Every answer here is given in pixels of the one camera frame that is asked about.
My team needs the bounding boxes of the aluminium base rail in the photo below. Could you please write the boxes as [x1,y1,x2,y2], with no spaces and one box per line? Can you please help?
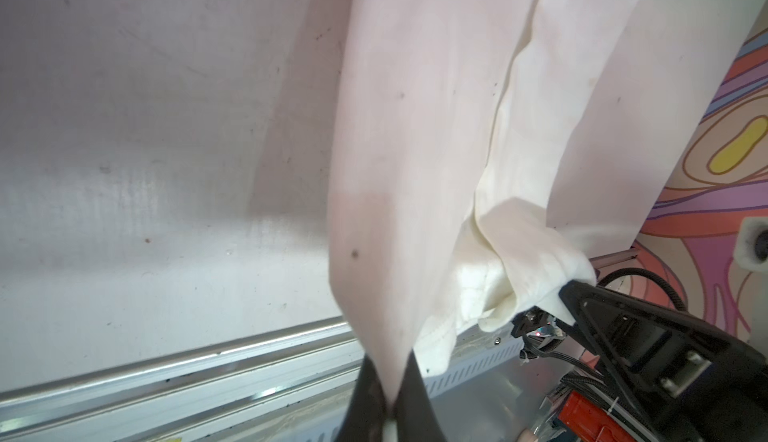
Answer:
[1,318,363,441]

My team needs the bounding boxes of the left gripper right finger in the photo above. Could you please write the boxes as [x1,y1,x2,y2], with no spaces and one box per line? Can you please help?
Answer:
[392,352,447,442]

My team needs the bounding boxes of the white t shirt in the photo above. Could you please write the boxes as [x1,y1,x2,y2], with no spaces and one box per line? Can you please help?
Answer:
[328,0,765,402]

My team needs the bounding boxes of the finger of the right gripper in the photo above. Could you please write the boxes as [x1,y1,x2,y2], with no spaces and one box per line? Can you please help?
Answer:
[559,281,767,441]

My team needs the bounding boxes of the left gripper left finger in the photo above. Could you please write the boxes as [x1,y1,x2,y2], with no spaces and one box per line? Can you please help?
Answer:
[335,356,389,442]

